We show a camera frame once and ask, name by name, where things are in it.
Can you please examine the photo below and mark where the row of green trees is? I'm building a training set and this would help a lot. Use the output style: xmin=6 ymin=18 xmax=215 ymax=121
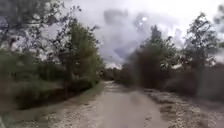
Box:
xmin=0 ymin=0 xmax=107 ymax=111

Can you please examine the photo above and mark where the row of dark bushes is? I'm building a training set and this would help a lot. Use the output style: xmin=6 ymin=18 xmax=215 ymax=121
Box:
xmin=101 ymin=12 xmax=224 ymax=103

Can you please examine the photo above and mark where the pale gravel dirt track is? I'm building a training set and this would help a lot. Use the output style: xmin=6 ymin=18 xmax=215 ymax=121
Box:
xmin=0 ymin=80 xmax=224 ymax=128

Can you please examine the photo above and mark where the grass verge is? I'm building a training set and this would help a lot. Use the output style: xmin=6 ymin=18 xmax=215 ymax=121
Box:
xmin=0 ymin=79 xmax=106 ymax=118

